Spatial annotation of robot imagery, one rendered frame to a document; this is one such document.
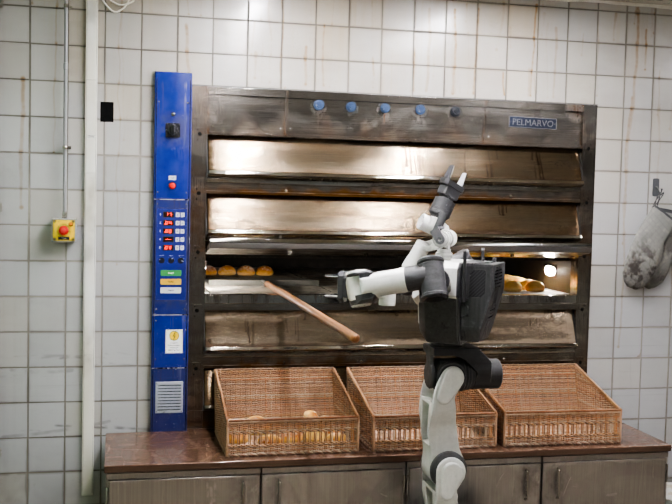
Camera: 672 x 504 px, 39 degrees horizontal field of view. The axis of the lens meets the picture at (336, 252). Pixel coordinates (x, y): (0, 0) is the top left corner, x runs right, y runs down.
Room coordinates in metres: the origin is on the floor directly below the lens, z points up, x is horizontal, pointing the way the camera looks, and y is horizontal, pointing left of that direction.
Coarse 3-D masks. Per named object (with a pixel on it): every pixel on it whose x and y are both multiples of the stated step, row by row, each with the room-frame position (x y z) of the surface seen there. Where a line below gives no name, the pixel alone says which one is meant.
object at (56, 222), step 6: (54, 222) 4.02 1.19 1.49; (60, 222) 4.02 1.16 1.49; (66, 222) 4.03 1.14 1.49; (72, 222) 4.03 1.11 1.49; (54, 228) 4.02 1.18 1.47; (72, 228) 4.03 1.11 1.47; (54, 234) 4.02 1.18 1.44; (60, 234) 4.02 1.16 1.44; (66, 234) 4.03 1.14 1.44; (72, 234) 4.03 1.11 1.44; (54, 240) 4.02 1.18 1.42; (60, 240) 4.02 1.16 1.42; (66, 240) 4.03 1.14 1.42; (72, 240) 4.04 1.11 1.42
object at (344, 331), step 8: (272, 288) 4.43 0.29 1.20; (280, 288) 4.30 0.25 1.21; (288, 296) 4.05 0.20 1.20; (296, 304) 3.86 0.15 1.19; (304, 304) 3.74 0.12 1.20; (312, 312) 3.56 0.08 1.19; (320, 312) 3.49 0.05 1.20; (320, 320) 3.42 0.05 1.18; (328, 320) 3.32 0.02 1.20; (336, 328) 3.18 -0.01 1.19; (344, 328) 3.11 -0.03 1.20; (344, 336) 3.08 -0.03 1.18; (352, 336) 2.99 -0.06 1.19
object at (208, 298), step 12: (204, 300) 4.23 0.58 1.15; (216, 300) 4.24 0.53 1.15; (228, 300) 4.26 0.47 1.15; (240, 300) 4.27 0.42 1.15; (252, 300) 4.28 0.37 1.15; (264, 300) 4.29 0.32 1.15; (276, 300) 4.30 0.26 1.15; (312, 300) 4.34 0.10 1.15; (324, 300) 4.35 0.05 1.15; (336, 300) 4.37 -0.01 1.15; (348, 300) 4.38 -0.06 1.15; (396, 300) 4.43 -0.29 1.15; (408, 300) 4.44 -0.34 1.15; (504, 300) 4.55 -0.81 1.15; (516, 300) 4.56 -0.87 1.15; (528, 300) 4.58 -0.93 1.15; (540, 300) 4.59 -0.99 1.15; (552, 300) 4.61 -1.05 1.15; (564, 300) 4.62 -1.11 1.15
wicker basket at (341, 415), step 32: (224, 384) 4.20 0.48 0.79; (256, 384) 4.23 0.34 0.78; (288, 384) 4.27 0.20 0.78; (224, 416) 3.81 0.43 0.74; (288, 416) 4.24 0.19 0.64; (320, 416) 3.86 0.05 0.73; (352, 416) 3.88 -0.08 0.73; (224, 448) 3.84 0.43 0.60; (256, 448) 3.79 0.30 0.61; (288, 448) 3.82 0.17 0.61; (320, 448) 3.90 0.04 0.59; (352, 448) 3.89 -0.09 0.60
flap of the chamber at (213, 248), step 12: (216, 252) 4.23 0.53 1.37; (228, 252) 4.24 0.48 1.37; (240, 252) 4.24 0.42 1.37; (252, 252) 4.25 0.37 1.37; (264, 252) 4.26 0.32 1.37; (276, 252) 4.27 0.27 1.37; (300, 252) 4.28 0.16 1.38; (312, 252) 4.29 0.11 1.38; (324, 252) 4.30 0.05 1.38; (336, 252) 4.31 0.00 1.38; (348, 252) 4.31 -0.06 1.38; (360, 252) 4.32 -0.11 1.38; (372, 252) 4.33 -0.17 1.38; (384, 252) 4.34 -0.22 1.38; (396, 252) 4.35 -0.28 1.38; (408, 252) 4.35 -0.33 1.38; (432, 252) 4.37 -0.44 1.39; (480, 252) 4.40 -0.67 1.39; (492, 252) 4.41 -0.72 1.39; (504, 252) 4.42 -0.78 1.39; (516, 252) 4.43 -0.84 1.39; (528, 252) 4.44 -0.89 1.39; (540, 252) 4.44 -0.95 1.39; (552, 252) 4.45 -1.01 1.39; (564, 252) 4.46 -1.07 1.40; (576, 252) 4.47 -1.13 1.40; (588, 252) 4.48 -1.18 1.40
